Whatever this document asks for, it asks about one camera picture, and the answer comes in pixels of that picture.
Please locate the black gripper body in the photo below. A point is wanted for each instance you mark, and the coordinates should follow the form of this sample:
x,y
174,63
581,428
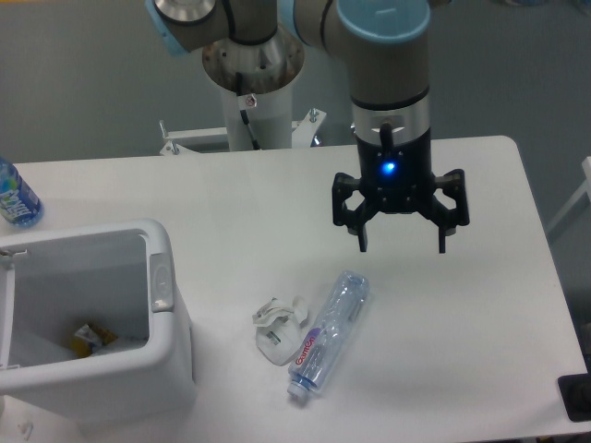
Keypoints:
x,y
396,179

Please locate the clear crushed plastic bottle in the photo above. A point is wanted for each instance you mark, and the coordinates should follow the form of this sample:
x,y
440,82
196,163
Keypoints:
x,y
322,345

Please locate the white paper trash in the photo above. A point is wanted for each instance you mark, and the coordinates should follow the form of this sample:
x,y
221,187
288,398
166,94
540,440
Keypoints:
x,y
279,329

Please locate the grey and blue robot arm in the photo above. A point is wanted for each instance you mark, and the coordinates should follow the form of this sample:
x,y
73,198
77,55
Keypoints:
x,y
383,46

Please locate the white plastic trash can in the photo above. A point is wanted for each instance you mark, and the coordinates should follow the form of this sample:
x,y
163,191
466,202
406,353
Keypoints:
x,y
120,276

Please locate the black clamp at table edge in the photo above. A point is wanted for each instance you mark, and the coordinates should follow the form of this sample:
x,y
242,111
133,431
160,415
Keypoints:
x,y
575,393

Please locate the yellow wrapper in bin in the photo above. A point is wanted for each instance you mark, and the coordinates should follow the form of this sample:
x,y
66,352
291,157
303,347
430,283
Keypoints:
x,y
89,338

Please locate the blue labelled water bottle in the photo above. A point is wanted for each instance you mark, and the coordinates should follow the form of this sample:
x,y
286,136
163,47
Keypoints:
x,y
20,206

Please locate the white pedestal base frame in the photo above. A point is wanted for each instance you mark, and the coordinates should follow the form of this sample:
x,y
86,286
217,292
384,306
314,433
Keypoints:
x,y
315,129

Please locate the white frame at right edge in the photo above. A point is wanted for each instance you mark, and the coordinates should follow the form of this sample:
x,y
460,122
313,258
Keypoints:
x,y
572,209

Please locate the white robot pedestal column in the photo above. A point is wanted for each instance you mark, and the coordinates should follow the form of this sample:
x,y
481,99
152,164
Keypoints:
x,y
256,81

